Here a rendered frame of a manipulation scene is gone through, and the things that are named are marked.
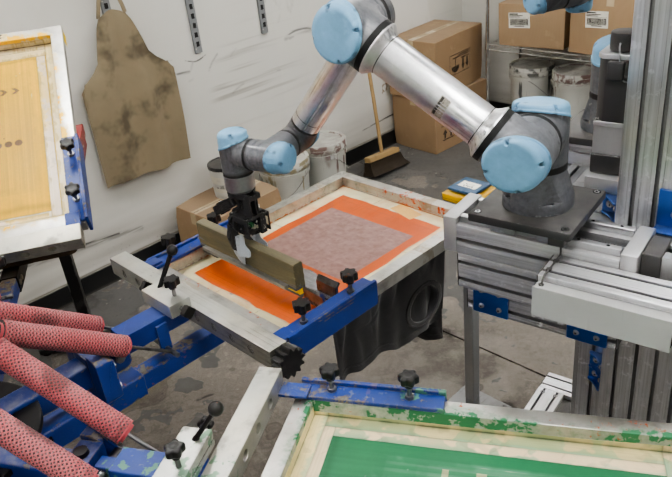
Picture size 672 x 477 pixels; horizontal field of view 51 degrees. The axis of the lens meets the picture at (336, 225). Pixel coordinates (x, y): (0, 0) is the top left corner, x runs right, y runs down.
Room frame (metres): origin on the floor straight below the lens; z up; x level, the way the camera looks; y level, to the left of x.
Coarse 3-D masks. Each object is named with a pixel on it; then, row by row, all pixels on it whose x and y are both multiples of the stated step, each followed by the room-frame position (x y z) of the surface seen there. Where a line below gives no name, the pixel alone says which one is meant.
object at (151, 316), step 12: (144, 312) 1.44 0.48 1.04; (156, 312) 1.44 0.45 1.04; (120, 324) 1.40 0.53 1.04; (132, 324) 1.40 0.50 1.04; (144, 324) 1.39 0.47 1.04; (156, 324) 1.40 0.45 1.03; (168, 324) 1.42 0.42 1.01; (180, 324) 1.44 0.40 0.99; (132, 336) 1.36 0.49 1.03; (144, 336) 1.38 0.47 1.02; (156, 336) 1.40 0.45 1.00
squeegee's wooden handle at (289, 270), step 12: (204, 228) 1.75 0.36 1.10; (216, 228) 1.72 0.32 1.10; (204, 240) 1.76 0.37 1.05; (216, 240) 1.71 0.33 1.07; (252, 240) 1.63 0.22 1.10; (228, 252) 1.68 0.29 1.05; (252, 252) 1.59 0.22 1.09; (264, 252) 1.56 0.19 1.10; (276, 252) 1.55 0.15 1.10; (252, 264) 1.60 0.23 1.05; (264, 264) 1.56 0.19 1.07; (276, 264) 1.52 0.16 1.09; (288, 264) 1.49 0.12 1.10; (300, 264) 1.49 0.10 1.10; (276, 276) 1.53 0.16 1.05; (288, 276) 1.49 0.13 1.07; (300, 276) 1.49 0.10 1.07; (300, 288) 1.48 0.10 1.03
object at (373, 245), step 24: (384, 216) 1.97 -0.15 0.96; (360, 240) 1.83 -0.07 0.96; (384, 240) 1.82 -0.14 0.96; (408, 240) 1.80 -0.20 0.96; (312, 264) 1.73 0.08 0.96; (336, 264) 1.71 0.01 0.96; (360, 264) 1.70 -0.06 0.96; (384, 264) 1.68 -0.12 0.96; (264, 288) 1.63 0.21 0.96; (288, 312) 1.50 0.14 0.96
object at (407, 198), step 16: (336, 176) 2.24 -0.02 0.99; (352, 176) 2.23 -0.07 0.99; (304, 192) 2.14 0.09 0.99; (320, 192) 2.16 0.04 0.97; (368, 192) 2.14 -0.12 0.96; (384, 192) 2.09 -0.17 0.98; (400, 192) 2.06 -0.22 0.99; (272, 208) 2.04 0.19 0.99; (288, 208) 2.06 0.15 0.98; (416, 208) 1.99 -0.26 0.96; (432, 208) 1.95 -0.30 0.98; (448, 208) 1.91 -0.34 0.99; (432, 240) 1.72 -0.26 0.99; (192, 256) 1.81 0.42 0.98; (416, 256) 1.65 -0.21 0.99; (432, 256) 1.69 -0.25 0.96; (176, 272) 1.71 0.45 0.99; (384, 272) 1.58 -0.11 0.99; (400, 272) 1.60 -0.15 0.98; (192, 288) 1.61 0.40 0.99; (208, 288) 1.60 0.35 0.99; (384, 288) 1.55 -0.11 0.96; (224, 304) 1.52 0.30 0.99; (256, 320) 1.43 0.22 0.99
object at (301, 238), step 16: (320, 208) 2.08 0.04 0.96; (336, 208) 2.06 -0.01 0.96; (352, 208) 2.05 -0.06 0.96; (368, 208) 2.04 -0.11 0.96; (384, 208) 2.03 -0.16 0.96; (288, 224) 1.99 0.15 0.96; (304, 224) 1.98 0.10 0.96; (320, 224) 1.96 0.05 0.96; (336, 224) 1.95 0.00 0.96; (352, 224) 1.94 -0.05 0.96; (272, 240) 1.90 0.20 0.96; (288, 240) 1.88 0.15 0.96; (304, 240) 1.87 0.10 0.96; (320, 240) 1.86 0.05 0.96; (336, 240) 1.85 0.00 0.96; (304, 256) 1.78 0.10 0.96; (208, 272) 1.75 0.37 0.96; (224, 272) 1.74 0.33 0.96; (240, 272) 1.73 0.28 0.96; (224, 288) 1.65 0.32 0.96; (240, 288) 1.64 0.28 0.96
